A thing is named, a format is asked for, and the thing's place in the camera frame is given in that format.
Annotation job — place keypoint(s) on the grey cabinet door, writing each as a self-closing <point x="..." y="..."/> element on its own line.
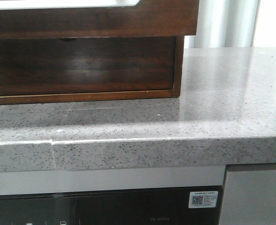
<point x="249" y="195"/>

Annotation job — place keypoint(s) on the dark wooden drawer cabinet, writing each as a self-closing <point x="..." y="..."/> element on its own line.
<point x="178" y="65"/>

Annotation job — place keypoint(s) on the black built-in appliance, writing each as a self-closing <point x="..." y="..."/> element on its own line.
<point x="148" y="206"/>

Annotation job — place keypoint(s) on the wooden drawer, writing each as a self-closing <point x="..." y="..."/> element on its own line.
<point x="81" y="65"/>
<point x="148" y="18"/>

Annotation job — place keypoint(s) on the white curtain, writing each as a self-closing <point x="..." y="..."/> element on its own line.
<point x="224" y="23"/>

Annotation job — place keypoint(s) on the white QR code sticker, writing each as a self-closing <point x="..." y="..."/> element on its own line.
<point x="203" y="199"/>

